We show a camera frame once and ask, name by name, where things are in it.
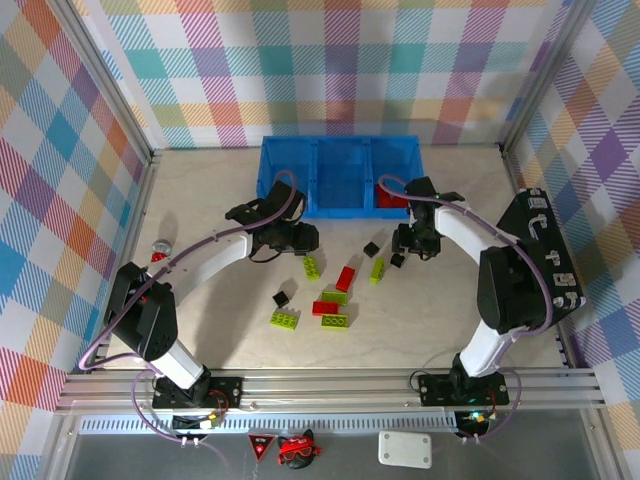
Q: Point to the small black lego brick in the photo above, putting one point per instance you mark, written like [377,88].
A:
[397,260]
[280,299]
[370,249]

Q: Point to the aluminium corner post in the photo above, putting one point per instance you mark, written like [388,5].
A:
[545,75]
[107,75]

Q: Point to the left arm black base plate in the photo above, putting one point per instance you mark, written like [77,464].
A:
[230,392]

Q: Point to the black hard case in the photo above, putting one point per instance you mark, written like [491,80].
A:
[525,210]

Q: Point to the red gumball machine toy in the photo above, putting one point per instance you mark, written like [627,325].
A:
[161,247]

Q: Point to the blue plastic bin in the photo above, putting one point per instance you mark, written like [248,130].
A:
[285,160]
[342,175]
[395,160]

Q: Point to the aluminium cross rail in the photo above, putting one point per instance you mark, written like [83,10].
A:
[325,390]

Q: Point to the yellow power connector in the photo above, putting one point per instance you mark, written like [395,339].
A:
[212,422]
[477,416]

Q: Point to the right black-white robot arm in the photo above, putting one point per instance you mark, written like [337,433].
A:
[460,230]

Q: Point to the white rectangular plate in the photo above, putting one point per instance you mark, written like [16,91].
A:
[405,449]

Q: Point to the red triangle sticker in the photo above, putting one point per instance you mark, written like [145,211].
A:
[259,446]

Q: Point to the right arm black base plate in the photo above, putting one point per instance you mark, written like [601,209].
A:
[432,395]

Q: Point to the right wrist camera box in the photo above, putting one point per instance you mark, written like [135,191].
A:
[450,196]

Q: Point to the lime green lego brick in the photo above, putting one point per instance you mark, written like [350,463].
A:
[285,319]
[334,297]
[310,267]
[335,321]
[377,270]

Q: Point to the left black-white robot arm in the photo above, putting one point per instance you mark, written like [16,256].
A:
[210,262]

